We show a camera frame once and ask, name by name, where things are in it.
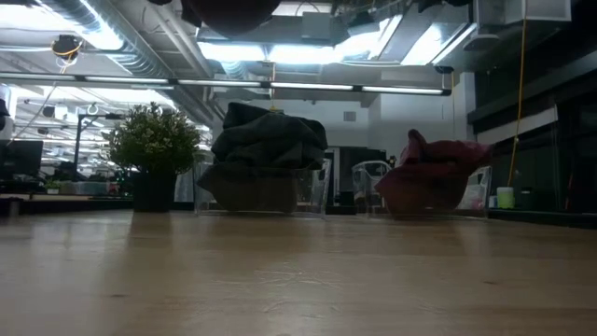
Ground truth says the clear plastic bin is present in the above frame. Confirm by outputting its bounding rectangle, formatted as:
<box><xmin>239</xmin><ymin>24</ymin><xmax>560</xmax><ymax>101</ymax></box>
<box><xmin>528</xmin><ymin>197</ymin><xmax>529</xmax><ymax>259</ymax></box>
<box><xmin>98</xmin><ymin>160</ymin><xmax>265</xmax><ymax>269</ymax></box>
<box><xmin>352</xmin><ymin>161</ymin><xmax>493</xmax><ymax>220</ymax></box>
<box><xmin>193</xmin><ymin>158</ymin><xmax>332</xmax><ymax>218</ymax></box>

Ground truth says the bright ceiling light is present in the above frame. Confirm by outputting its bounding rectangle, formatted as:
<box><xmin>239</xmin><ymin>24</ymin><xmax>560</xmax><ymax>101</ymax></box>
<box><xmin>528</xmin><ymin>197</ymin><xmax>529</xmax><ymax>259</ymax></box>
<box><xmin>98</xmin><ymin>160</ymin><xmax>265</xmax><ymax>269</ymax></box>
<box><xmin>198</xmin><ymin>39</ymin><xmax>374</xmax><ymax>65</ymax></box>

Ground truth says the small potted green plant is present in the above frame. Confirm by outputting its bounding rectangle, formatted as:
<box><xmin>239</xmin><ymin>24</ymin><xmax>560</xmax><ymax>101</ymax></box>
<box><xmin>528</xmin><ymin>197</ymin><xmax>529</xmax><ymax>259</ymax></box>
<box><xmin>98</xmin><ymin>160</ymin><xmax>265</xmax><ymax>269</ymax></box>
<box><xmin>105</xmin><ymin>101</ymin><xmax>202</xmax><ymax>215</ymax></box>

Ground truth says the slanted ceiling light panel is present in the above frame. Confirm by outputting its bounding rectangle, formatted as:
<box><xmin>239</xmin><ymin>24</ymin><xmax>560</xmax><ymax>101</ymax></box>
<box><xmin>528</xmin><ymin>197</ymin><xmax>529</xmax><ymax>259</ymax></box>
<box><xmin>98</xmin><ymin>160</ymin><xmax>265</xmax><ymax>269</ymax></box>
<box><xmin>400</xmin><ymin>21</ymin><xmax>479</xmax><ymax>66</ymax></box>

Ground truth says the long linear light strip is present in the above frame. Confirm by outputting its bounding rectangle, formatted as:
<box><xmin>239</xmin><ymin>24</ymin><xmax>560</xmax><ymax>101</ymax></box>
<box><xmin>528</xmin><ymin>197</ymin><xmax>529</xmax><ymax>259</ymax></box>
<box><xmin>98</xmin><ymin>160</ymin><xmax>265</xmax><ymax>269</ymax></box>
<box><xmin>0</xmin><ymin>70</ymin><xmax>452</xmax><ymax>97</ymax></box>

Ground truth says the light green cup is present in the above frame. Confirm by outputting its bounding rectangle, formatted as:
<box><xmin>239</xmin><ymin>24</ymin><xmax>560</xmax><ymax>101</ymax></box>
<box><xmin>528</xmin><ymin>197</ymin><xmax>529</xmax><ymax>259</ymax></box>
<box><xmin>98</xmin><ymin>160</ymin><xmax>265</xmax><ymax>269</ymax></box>
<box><xmin>495</xmin><ymin>186</ymin><xmax>516</xmax><ymax>210</ymax></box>

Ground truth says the black pole stand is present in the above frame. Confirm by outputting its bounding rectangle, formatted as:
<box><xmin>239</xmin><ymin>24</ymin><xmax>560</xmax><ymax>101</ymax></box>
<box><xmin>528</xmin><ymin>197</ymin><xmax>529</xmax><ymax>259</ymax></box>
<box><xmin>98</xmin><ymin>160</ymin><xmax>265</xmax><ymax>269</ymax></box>
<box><xmin>73</xmin><ymin>113</ymin><xmax>123</xmax><ymax>168</ymax></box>

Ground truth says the black computer monitor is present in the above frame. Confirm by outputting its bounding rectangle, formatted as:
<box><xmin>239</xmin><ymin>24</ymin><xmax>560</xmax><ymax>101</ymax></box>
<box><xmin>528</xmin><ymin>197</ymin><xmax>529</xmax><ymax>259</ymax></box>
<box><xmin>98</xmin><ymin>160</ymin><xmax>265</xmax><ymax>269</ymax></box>
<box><xmin>0</xmin><ymin>139</ymin><xmax>45</xmax><ymax>181</ymax></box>

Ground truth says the white ceiling unit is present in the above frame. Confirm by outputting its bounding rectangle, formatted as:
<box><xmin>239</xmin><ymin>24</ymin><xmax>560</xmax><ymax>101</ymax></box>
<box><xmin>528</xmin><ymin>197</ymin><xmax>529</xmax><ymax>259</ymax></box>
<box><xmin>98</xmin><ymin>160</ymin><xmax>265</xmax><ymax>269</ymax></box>
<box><xmin>475</xmin><ymin>0</ymin><xmax>573</xmax><ymax>25</ymax></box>

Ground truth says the silver ventilation duct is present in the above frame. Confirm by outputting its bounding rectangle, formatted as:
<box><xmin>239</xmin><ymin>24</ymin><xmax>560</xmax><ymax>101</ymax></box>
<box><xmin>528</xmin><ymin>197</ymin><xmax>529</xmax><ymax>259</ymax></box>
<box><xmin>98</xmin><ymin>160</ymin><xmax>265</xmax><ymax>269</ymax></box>
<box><xmin>35</xmin><ymin>0</ymin><xmax>220</xmax><ymax>127</ymax></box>

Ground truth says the hanging yellow cord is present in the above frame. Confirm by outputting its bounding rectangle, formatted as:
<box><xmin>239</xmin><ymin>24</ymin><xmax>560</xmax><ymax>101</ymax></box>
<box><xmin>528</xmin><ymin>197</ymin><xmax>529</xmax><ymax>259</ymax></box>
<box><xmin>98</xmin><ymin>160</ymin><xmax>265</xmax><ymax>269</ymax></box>
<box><xmin>506</xmin><ymin>0</ymin><xmax>529</xmax><ymax>189</ymax></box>

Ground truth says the yellow ceiling cable reel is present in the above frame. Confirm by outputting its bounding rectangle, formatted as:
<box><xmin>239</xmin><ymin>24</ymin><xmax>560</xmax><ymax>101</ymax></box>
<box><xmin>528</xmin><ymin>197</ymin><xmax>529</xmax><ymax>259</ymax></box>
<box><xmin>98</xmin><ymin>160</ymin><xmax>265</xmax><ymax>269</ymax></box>
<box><xmin>49</xmin><ymin>34</ymin><xmax>86</xmax><ymax>61</ymax></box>

